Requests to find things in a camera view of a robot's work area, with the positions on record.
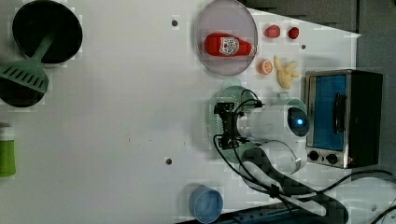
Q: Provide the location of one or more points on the mint green cup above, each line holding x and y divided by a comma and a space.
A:
283, 98

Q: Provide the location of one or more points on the peeled banana toy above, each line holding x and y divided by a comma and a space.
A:
286, 74

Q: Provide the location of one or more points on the green bottle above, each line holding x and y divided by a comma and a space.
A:
7, 151

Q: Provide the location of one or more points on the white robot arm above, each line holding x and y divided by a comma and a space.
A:
265, 145

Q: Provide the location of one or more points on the green slotted spatula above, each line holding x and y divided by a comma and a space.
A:
30, 73

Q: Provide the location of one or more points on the black pot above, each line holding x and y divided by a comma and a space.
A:
35, 19

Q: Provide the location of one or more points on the black round bowl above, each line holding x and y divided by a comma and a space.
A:
17, 95

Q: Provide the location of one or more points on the silver toaster oven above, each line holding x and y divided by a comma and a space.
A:
344, 110

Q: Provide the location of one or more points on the red ketchup bottle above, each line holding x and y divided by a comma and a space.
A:
224, 45

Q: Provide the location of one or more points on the orange slice toy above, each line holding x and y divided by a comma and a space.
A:
265, 67

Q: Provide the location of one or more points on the grey round plate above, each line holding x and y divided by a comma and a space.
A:
228, 17

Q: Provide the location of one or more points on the blue cup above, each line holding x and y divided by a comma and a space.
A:
205, 204

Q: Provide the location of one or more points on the red round fruit toy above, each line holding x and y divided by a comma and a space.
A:
293, 33

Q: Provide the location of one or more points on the mint green oval strainer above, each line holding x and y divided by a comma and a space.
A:
244, 100

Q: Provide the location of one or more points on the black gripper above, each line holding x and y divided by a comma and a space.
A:
228, 119

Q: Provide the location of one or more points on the pink strawberry toy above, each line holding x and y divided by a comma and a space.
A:
272, 31

